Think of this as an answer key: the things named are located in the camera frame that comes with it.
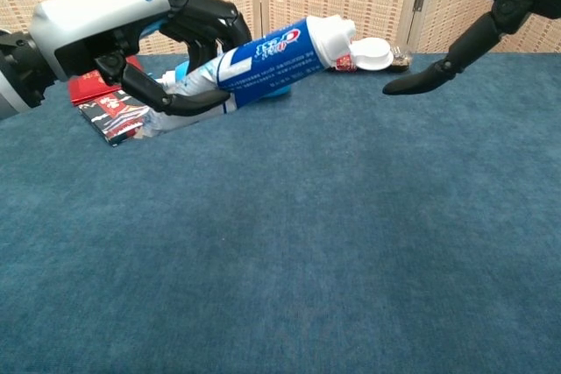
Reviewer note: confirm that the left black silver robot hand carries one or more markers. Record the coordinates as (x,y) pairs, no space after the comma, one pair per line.
(96,19)

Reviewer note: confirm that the metal screen hinge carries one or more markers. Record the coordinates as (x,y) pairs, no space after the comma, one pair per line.
(420,1)

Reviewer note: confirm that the blue felt table cover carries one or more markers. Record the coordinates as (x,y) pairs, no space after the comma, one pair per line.
(280,238)

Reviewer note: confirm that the blue white toothpaste tube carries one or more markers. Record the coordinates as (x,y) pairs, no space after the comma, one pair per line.
(280,54)

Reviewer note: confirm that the black red printed packet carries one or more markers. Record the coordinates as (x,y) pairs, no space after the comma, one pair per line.
(114,122)

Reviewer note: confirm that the red certificate book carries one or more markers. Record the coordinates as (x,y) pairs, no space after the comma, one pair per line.
(87,89)

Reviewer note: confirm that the cola plastic bottle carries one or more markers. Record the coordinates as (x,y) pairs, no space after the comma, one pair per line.
(401,61)

